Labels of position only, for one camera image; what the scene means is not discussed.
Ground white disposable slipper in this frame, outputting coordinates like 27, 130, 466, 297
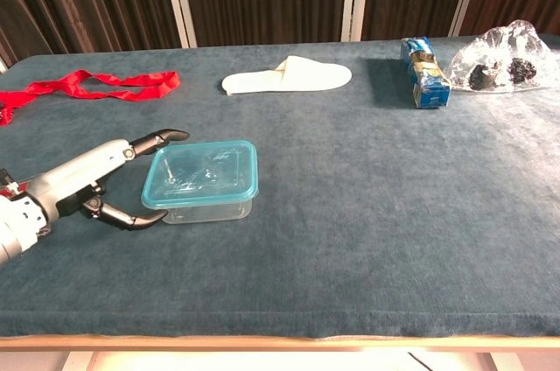
220, 54, 354, 96

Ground blue grey table cloth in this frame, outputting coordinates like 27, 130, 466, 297
0, 33, 560, 340

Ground clear plastic container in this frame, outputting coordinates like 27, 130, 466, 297
164, 199, 253, 226

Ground red lanyard ribbon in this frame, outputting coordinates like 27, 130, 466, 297
0, 69, 181, 127

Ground clear plastic bag dark contents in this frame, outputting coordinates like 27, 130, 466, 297
444, 19, 555, 95

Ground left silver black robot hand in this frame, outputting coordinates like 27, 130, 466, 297
25, 128, 191, 232

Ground blue cookie package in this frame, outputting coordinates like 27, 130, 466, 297
400, 37, 452, 109

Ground clear container with teal lid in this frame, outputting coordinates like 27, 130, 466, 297
140, 139, 259, 211

